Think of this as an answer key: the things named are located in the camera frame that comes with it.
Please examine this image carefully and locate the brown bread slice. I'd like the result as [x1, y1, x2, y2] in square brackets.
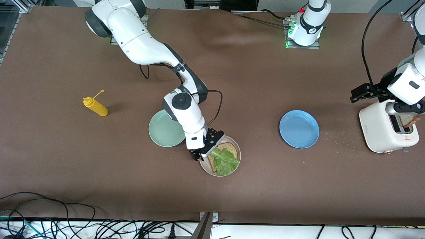
[398, 113, 421, 129]
[208, 143, 239, 173]

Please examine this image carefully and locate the green lettuce leaf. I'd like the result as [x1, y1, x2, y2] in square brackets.
[209, 147, 240, 176]

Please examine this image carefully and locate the yellow mustard squeeze bottle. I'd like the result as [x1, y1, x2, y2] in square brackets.
[82, 89, 109, 117]

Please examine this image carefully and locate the beige plate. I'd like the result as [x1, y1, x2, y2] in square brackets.
[199, 135, 242, 177]

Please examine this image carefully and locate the mint green plate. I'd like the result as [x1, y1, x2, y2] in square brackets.
[148, 109, 186, 148]

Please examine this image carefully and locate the blue plate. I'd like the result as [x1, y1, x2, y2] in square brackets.
[279, 110, 320, 149]

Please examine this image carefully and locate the white toaster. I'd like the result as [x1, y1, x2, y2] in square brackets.
[359, 98, 420, 155]

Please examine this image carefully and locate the brown table cover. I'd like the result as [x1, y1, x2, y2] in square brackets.
[0, 6, 425, 225]

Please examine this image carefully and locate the black equipment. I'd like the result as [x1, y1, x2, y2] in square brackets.
[184, 0, 259, 12]

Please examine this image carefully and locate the thin black cable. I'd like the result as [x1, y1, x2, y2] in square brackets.
[199, 90, 223, 128]

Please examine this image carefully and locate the thick black cable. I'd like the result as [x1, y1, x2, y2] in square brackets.
[139, 63, 186, 83]
[361, 0, 395, 87]

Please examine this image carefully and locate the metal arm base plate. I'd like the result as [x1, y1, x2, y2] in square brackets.
[284, 18, 321, 49]
[110, 14, 149, 45]

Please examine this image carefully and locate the metal post bracket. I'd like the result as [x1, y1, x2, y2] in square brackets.
[191, 211, 219, 239]

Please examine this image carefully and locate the aluminium frame corner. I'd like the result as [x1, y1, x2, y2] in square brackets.
[400, 0, 415, 24]
[0, 0, 34, 15]

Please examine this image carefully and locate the teal cable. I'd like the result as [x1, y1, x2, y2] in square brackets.
[0, 216, 35, 233]

